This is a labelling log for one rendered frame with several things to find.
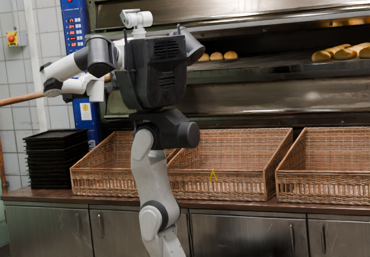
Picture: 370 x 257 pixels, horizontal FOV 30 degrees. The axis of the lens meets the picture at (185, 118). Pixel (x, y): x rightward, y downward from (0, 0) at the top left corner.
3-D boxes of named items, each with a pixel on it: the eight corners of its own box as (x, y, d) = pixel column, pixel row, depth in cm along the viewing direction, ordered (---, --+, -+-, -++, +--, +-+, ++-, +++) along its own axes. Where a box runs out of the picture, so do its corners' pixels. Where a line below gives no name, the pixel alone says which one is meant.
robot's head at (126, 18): (147, 20, 297) (140, 6, 299) (129, 22, 292) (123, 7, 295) (142, 29, 301) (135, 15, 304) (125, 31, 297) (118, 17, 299)
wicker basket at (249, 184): (202, 176, 392) (198, 129, 389) (298, 178, 367) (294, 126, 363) (162, 199, 350) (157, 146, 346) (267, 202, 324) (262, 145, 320)
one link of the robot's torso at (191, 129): (202, 145, 300) (198, 105, 298) (189, 151, 289) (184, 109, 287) (147, 146, 313) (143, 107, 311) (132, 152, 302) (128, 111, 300)
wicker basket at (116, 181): (119, 175, 420) (114, 130, 416) (201, 176, 393) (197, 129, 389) (70, 195, 377) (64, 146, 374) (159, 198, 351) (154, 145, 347)
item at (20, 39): (15, 46, 443) (12, 31, 442) (27, 45, 439) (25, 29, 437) (6, 47, 437) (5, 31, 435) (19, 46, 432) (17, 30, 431)
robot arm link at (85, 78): (98, 96, 322) (73, 94, 314) (99, 77, 323) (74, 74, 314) (106, 95, 318) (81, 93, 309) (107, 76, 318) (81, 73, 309)
